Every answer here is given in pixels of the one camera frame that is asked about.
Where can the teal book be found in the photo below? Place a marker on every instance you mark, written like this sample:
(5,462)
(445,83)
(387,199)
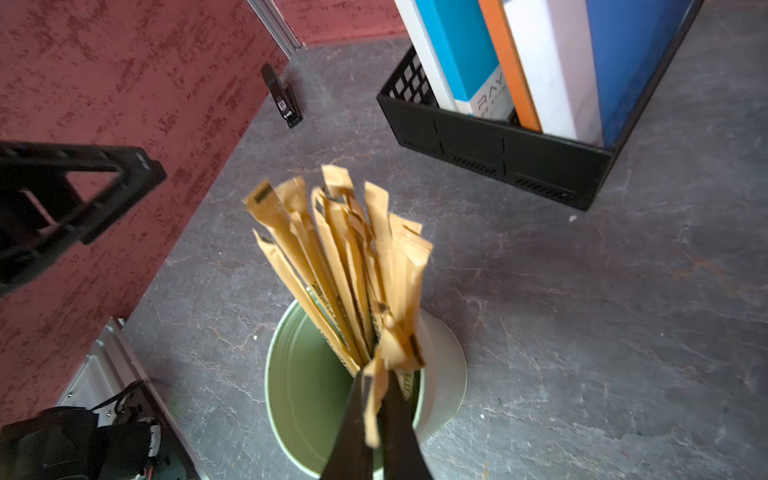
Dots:
(467,57)

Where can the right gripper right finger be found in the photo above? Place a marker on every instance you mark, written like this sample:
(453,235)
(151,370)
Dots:
(402,457)

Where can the blue folder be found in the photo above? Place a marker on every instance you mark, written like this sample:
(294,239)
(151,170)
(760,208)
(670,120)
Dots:
(629,39)

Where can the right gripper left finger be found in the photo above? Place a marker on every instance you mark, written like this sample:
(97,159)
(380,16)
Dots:
(351,458)

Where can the straw bundle in cup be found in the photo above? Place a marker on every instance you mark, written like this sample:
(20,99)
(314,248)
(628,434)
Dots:
(320,243)

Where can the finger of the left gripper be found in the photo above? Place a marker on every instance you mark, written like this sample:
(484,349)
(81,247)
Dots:
(56,195)

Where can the green metal cup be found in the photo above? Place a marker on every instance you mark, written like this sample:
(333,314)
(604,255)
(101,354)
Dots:
(306,387)

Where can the orange book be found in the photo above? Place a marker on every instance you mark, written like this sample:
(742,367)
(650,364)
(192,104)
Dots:
(503,42)

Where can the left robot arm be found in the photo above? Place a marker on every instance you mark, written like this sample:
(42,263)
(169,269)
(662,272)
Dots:
(66,442)

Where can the black stapler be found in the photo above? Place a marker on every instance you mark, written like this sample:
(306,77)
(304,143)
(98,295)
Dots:
(283,96)

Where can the black mesh file holder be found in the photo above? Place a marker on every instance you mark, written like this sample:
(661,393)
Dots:
(558,169)

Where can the aluminium front rail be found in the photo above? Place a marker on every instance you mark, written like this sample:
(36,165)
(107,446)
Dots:
(112,382)

